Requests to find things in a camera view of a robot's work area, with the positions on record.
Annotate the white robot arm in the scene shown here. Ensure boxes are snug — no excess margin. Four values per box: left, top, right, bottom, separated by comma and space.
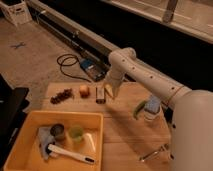
104, 47, 213, 171

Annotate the blue power device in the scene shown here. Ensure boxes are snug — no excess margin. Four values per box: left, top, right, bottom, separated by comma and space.
80, 59, 105, 82

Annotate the orange apple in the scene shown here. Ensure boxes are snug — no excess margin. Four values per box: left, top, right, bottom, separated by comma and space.
79, 85, 90, 98

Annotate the green pepper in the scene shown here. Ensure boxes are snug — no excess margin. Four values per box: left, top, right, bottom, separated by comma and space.
133, 101, 147, 120

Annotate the bunch of dark grapes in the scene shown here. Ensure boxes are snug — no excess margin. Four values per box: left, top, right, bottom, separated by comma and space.
50, 89, 73, 104

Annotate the blue sponge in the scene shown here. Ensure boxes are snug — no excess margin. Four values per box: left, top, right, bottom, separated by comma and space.
145, 96, 161, 113

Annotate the clear glass jar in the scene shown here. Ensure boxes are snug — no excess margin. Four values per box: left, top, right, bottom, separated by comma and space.
144, 111, 160, 122

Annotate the green plastic cup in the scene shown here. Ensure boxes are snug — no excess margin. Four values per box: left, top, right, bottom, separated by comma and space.
69, 125, 84, 143

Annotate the metal can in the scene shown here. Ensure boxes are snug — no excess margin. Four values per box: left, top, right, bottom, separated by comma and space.
50, 124, 65, 141

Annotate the grey blue cloth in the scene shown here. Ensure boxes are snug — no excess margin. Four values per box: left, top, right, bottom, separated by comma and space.
38, 126, 56, 160

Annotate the black chair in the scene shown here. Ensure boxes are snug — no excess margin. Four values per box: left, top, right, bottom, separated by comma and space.
0, 74, 29, 169

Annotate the yellow plastic bin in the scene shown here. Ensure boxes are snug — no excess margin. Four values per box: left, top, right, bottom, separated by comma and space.
4, 111, 103, 171

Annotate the white cardboard box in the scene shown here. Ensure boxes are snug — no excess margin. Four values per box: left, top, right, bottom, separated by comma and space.
0, 0, 32, 27

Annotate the black cable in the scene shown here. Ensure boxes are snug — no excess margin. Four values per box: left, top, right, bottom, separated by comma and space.
56, 53, 93, 83

